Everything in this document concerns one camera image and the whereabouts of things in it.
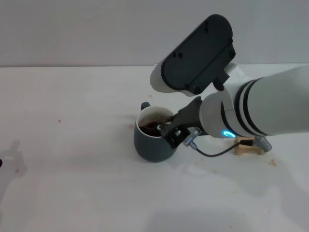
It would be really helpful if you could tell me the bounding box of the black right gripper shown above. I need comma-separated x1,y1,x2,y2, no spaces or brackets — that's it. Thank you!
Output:
160,96,202,148

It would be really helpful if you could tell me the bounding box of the metal spoon light blue handle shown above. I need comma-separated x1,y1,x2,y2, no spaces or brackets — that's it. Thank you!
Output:
154,120,170,131

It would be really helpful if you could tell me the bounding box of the light wooden notched block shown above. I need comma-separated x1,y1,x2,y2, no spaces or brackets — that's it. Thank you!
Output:
234,136,263,156

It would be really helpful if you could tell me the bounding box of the black cable with metal plugs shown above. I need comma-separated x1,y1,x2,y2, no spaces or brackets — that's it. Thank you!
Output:
184,127,273,158

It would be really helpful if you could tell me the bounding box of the dark grey coffee mug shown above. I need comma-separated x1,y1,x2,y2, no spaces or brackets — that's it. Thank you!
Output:
134,101,180,163

